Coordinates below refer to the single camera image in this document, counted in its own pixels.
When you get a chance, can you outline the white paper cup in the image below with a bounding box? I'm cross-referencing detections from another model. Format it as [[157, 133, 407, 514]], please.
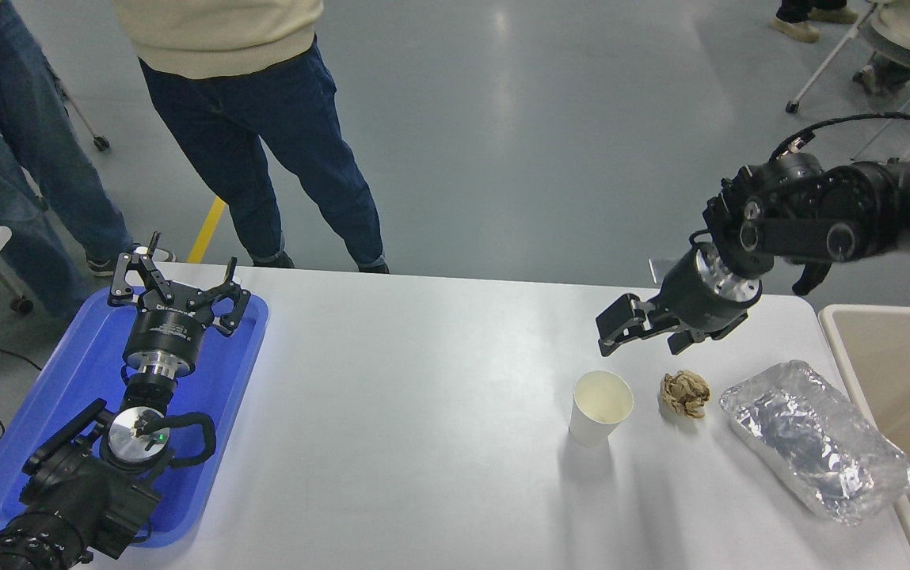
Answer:
[[568, 370, 635, 448]]

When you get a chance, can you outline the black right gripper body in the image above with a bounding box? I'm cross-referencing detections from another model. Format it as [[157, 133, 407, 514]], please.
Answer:
[[655, 247, 748, 340]]

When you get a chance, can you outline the silver foil tray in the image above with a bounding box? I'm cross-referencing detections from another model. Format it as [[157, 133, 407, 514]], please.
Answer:
[[719, 360, 910, 526]]

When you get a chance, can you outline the blue plastic tray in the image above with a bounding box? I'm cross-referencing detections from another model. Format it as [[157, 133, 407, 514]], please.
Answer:
[[0, 287, 270, 549]]

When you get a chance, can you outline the grey wheeled chair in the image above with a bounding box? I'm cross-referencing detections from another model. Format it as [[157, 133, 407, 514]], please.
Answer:
[[51, 71, 111, 152]]

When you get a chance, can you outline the person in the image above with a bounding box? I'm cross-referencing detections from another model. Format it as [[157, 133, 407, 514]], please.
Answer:
[[112, 0, 390, 275], [0, 0, 177, 317], [767, 0, 859, 43], [855, 0, 910, 96]]

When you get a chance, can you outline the crumpled tan paper ball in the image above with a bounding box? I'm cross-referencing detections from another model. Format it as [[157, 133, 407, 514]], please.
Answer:
[[659, 370, 712, 419]]

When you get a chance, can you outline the large pale bin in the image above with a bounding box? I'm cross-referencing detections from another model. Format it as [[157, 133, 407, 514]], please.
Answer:
[[817, 303, 910, 570]]

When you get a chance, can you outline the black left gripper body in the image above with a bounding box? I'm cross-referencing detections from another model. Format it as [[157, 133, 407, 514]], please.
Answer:
[[123, 287, 215, 367]]

